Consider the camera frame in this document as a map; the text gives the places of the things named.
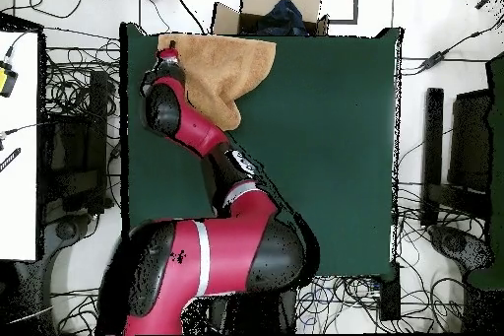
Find tan terry towel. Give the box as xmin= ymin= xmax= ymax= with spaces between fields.
xmin=157 ymin=33 xmax=278 ymax=132

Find blue jeans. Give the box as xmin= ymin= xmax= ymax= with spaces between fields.
xmin=255 ymin=0 xmax=310 ymax=36

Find black floor stand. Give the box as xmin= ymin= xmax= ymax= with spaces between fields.
xmin=421 ymin=87 xmax=494 ymax=229
xmin=40 ymin=70 xmax=110 ymax=224

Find yellow and black device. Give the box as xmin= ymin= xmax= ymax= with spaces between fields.
xmin=0 ymin=60 xmax=20 ymax=99

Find black slotted bar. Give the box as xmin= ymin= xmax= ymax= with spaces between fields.
xmin=0 ymin=147 xmax=22 ymax=173

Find dark green table cloth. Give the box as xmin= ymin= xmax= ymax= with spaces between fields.
xmin=119 ymin=22 xmax=404 ymax=280

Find white desk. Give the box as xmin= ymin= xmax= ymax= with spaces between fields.
xmin=0 ymin=30 xmax=40 ymax=262

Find black power strip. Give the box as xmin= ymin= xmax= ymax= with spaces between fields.
xmin=378 ymin=272 xmax=402 ymax=322

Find dark green cloth cover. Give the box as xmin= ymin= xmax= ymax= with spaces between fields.
xmin=466 ymin=51 xmax=504 ymax=292

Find tangle of black cables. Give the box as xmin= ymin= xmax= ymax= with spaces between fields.
xmin=41 ymin=45 xmax=121 ymax=144
xmin=294 ymin=276 xmax=466 ymax=333

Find black power adapter with cable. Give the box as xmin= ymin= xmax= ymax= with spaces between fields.
xmin=401 ymin=16 xmax=504 ymax=76

